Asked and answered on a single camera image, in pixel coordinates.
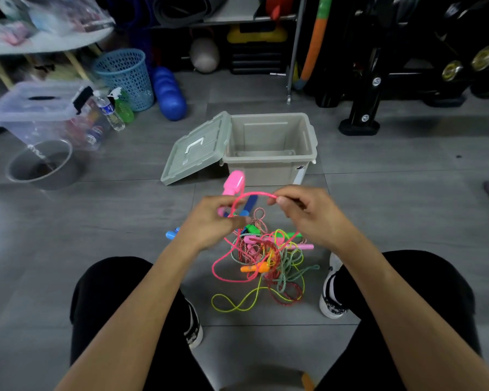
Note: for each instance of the person's left forearm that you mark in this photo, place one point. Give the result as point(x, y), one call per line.
point(130, 333)

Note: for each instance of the white right shoe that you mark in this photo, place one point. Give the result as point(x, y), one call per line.
point(328, 305)

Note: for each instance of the clear plastic bag of items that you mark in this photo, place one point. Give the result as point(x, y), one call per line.
point(53, 16)

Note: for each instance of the light blue mesh basket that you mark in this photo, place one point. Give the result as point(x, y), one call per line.
point(124, 79)

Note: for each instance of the person's right leg black trousers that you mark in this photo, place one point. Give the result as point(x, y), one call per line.
point(432, 289)

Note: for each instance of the clear plastic lidded bin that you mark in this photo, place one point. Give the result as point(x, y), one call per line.
point(28, 118)

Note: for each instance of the red boxing glove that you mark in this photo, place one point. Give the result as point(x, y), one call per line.
point(280, 4)

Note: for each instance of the grey-green box lid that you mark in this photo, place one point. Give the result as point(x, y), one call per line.
point(193, 154)

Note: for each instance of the orange and green foam stick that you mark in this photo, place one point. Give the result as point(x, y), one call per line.
point(313, 48)

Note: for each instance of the black dumbbell rack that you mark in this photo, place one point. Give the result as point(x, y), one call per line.
point(366, 101)

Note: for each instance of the person's right hand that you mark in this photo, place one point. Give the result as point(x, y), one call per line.
point(318, 219)

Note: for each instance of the wooden stool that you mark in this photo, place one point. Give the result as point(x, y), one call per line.
point(307, 382)

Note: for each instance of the black dumbbell gold end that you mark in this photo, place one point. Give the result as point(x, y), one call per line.
point(487, 58)
point(452, 70)

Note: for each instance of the person's left hand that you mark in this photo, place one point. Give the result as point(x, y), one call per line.
point(205, 228)

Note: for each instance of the person's leg black trousers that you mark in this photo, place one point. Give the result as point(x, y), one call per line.
point(432, 289)
point(102, 297)

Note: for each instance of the white left shoe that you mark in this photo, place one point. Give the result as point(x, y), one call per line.
point(195, 333)

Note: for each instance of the grey metal bowl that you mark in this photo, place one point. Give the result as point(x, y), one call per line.
point(67, 175)

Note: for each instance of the grey plastic storage box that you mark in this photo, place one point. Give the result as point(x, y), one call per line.
point(269, 175)

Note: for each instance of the green spray bottle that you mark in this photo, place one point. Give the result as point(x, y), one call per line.
point(124, 111)

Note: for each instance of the beige exercise ball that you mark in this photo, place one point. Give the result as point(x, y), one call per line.
point(204, 54)

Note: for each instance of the clear water bottle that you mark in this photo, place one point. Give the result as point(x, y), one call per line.
point(114, 120)

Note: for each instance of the person's left leg black trousers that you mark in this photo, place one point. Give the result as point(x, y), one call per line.
point(102, 297)

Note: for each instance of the white shoe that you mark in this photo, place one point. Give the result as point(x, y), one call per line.
point(328, 305)
point(195, 333)

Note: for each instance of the person's right forearm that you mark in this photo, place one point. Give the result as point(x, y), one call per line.
point(411, 329)

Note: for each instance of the rolled grey yoga mat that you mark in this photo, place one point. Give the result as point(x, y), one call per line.
point(187, 10)

